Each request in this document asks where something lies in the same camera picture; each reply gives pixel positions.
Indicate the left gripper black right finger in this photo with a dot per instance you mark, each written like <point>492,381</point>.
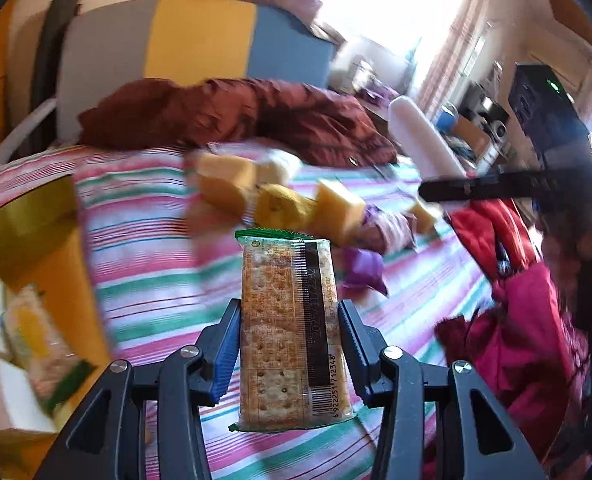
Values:
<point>475,437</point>

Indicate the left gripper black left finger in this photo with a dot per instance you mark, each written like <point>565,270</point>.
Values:
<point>105,436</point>

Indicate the cracker packet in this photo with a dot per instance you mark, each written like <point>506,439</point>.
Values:
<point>293,372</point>

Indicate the purple candy wrapper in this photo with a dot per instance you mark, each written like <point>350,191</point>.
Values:
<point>364,269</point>

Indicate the white foam block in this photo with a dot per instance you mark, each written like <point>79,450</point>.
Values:
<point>421,141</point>

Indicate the yellow sponge block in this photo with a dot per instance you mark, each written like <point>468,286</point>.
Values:
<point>338,212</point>
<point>426,216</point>
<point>226,181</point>

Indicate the yellow knitted sock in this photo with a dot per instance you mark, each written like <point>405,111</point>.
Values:
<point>281,208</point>

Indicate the magenta sleeve forearm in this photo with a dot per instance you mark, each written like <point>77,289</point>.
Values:
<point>527,352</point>

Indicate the wooden desk with clutter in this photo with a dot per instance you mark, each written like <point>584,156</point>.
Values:
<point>475,129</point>

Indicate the right hand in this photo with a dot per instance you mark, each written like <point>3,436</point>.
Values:
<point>567,252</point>

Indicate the red fleece cloth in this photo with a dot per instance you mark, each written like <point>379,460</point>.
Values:
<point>483,224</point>

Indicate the striped pink tablecloth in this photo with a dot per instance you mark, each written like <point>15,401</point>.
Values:
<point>163,264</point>

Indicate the green snack packet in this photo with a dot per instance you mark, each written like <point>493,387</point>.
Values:
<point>56,372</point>

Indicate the pink striped sock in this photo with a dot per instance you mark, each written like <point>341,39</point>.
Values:
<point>386,232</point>

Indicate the white pink paper box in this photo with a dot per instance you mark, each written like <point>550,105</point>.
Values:
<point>21,415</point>

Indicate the gold rectangular tin tray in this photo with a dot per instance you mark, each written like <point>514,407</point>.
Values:
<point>40,244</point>

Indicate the wrapped white roll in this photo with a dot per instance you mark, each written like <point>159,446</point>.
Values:
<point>277,167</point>

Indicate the dark red jacket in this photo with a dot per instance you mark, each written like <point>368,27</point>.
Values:
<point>322,127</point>

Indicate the grey yellow blue chair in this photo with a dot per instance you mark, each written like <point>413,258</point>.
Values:
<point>186,41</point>

